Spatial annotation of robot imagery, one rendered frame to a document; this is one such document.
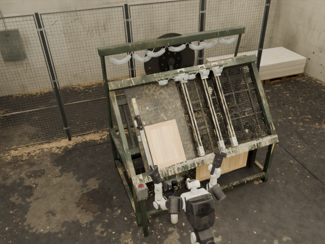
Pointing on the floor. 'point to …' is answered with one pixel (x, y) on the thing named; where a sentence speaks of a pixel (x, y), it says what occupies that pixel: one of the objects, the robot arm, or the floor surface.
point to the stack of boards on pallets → (275, 64)
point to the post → (144, 217)
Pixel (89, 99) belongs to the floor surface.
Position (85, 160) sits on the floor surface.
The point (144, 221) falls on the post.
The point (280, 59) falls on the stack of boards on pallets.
